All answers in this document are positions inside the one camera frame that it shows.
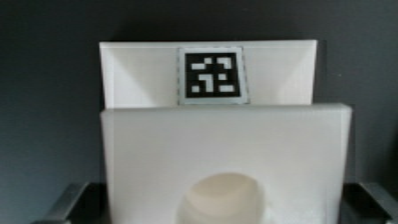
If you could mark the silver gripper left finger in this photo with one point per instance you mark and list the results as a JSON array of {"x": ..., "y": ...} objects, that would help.
[{"x": 60, "y": 214}]

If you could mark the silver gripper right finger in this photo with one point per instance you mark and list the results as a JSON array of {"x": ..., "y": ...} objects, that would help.
[{"x": 385, "y": 200}]

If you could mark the white lamp base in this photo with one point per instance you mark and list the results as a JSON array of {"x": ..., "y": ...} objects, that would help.
[{"x": 225, "y": 147}]

